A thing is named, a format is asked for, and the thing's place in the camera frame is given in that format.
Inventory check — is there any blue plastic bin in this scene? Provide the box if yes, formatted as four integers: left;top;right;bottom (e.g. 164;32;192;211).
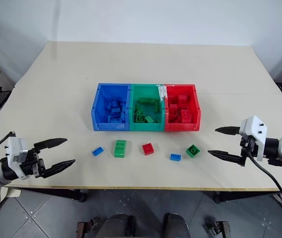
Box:
91;83;132;131

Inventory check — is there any red square toy brick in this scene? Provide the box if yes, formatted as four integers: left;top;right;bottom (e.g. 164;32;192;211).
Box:
141;142;155;156

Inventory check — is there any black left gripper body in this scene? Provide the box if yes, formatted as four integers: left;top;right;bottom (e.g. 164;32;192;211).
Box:
19;147;47;179

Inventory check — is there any long green toy brick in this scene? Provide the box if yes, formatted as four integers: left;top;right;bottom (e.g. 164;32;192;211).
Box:
138;97;160;105

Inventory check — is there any brown bracket with caster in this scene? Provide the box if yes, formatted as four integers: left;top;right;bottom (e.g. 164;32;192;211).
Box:
76;216;100;238
205;217;231;238

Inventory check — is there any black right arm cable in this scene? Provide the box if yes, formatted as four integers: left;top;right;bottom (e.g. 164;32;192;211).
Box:
246;148;282;220

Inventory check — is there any red plastic bin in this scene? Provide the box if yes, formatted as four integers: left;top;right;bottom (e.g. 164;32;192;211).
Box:
164;84;202;132

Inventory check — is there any green plastic bin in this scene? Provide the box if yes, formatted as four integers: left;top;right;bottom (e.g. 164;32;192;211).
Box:
129;83;167;132

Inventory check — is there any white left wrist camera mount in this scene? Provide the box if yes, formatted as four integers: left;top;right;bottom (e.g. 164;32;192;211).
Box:
4;137;30;179

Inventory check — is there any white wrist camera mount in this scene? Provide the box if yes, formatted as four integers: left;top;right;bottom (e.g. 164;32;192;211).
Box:
4;137;30;179
238;115;269;162

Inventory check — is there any dark rounded shape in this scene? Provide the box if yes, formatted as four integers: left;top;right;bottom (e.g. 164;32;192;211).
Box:
100;213;137;238
163;212;190;238

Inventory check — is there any green square toy brick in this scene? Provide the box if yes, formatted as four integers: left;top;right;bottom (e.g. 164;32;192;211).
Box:
185;144;202;158

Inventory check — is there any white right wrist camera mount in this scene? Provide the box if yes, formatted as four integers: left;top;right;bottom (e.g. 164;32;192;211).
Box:
238;115;269;162

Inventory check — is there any white torn sticker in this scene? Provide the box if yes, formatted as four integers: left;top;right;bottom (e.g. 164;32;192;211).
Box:
157;84;168;100

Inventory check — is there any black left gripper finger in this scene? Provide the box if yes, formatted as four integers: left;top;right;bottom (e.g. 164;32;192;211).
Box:
33;137;69;153
42;159;76;179

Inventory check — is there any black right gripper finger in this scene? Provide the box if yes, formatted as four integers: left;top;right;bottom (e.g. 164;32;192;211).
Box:
207;149;243;166
214;125;241;136

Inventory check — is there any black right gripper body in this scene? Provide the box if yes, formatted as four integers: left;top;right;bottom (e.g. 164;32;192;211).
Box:
239;135;259;167

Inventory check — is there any large green toy brick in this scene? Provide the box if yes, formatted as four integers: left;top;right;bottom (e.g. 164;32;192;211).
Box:
113;140;128;159

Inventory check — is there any black table leg frame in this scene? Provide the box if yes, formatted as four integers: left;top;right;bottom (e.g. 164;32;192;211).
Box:
213;190;282;203

